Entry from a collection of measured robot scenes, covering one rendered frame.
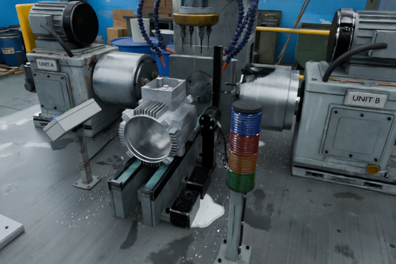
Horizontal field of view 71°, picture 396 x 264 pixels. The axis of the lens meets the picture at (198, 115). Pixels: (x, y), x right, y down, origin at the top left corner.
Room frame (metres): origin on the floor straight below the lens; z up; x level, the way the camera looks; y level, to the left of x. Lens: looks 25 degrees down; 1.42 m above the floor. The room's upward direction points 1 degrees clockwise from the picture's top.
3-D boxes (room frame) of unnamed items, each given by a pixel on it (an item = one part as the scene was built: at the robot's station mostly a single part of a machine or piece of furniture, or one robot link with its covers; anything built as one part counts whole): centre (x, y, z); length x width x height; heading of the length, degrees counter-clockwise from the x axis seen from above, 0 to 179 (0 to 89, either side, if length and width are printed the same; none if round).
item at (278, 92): (1.00, -0.29, 1.04); 0.41 x 0.25 x 0.25; 72
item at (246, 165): (0.50, -0.10, 1.10); 0.06 x 0.06 x 0.04
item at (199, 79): (1.19, 0.00, 1.02); 0.15 x 0.02 x 0.15; 72
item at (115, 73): (1.21, 0.36, 1.04); 0.37 x 0.25 x 0.25; 72
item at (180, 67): (1.25, -0.02, 0.97); 0.30 x 0.11 x 0.34; 72
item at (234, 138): (0.50, -0.10, 1.14); 0.06 x 0.06 x 0.04
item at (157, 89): (0.84, 0.11, 1.11); 0.12 x 0.11 x 0.07; 162
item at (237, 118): (0.50, -0.10, 1.19); 0.06 x 0.06 x 0.04
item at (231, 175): (0.50, -0.10, 1.05); 0.06 x 0.06 x 0.04
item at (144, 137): (0.81, 0.12, 1.01); 0.20 x 0.19 x 0.19; 162
